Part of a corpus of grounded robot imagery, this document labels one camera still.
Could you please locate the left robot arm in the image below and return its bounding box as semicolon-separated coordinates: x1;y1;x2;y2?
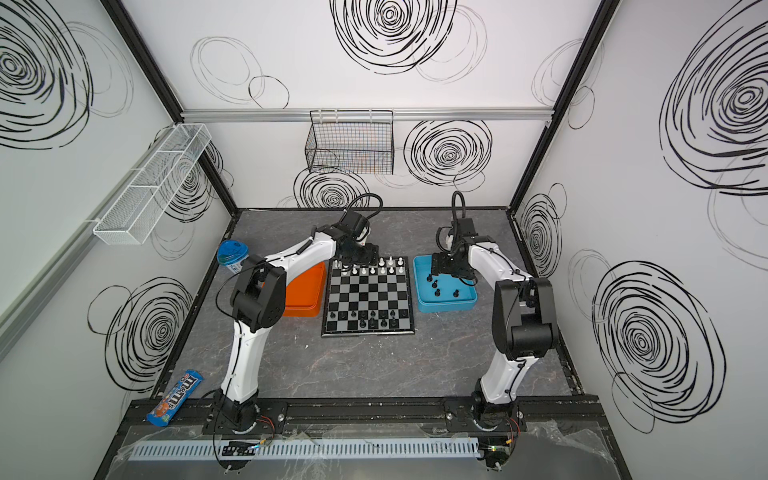
219;209;378;431

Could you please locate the orange tray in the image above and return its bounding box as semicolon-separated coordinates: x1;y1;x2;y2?
283;263;326;317

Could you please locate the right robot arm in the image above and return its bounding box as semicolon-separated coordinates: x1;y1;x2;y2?
431;218;559;430

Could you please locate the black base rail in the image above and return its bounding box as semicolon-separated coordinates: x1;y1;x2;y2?
122;395;607;428

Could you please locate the chess board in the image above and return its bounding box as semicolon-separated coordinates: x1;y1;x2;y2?
321;257;415;337

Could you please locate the blue tray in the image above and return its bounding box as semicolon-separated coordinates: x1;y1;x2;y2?
412;255;478;313

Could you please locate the black wire basket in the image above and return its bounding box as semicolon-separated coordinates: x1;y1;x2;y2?
304;109;395;175

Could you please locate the white wire shelf basket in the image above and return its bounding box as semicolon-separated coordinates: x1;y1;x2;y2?
93;123;211;245

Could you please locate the blue lidded cup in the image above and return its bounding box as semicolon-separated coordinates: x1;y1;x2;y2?
216;240;249;274

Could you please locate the white cable duct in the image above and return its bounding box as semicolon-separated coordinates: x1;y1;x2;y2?
128;438;481;461

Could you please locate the candy packet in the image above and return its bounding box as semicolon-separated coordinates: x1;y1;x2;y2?
146;370;204;427

